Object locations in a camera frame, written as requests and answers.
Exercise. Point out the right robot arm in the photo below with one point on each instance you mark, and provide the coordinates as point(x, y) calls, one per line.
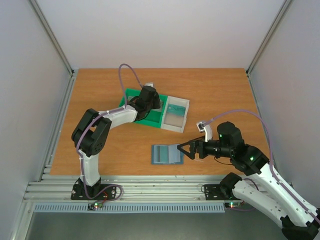
point(298, 219)

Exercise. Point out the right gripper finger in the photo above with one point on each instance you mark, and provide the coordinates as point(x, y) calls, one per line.
point(190, 154)
point(189, 144)

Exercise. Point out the left status board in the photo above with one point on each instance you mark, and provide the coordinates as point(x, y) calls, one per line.
point(95, 206)

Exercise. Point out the teal leather card holder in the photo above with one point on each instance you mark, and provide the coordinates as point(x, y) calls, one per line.
point(162, 154)

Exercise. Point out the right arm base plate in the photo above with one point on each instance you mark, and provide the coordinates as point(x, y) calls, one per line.
point(212, 192)

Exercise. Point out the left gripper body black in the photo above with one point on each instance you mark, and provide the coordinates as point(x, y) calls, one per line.
point(156, 105)

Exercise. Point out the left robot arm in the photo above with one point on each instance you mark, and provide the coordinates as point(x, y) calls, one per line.
point(90, 136)

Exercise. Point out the green bin middle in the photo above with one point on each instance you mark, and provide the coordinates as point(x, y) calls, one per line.
point(155, 116)

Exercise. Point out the right status board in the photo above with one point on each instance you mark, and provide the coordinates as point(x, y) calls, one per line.
point(232, 205)

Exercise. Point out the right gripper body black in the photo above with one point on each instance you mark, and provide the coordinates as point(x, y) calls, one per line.
point(196, 149)

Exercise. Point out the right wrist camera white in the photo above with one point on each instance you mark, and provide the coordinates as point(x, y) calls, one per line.
point(205, 128)

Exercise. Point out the aluminium frame post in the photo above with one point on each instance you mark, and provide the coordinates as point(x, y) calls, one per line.
point(284, 8)
point(47, 28)

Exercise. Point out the white translucent bin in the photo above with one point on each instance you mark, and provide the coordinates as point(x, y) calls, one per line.
point(172, 122)

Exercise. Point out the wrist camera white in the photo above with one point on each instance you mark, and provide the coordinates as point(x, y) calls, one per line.
point(150, 84)
point(205, 128)

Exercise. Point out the teal VIP card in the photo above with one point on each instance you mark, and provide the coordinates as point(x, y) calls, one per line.
point(177, 110)

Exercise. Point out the left aluminium frame post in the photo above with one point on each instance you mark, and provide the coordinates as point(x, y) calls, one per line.
point(47, 28)

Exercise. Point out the right aluminium frame post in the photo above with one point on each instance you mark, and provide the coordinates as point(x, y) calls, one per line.
point(284, 8)

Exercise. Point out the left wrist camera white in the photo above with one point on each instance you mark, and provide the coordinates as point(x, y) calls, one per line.
point(150, 84)

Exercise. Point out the aluminium rail front frame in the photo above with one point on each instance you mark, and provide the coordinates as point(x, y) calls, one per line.
point(136, 188)

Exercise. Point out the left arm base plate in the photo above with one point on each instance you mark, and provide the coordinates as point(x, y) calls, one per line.
point(98, 192)

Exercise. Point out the grey slotted cable duct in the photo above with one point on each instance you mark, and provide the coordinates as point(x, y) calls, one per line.
point(129, 208)

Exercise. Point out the status board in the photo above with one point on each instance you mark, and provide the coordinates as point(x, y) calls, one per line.
point(232, 205)
point(95, 206)

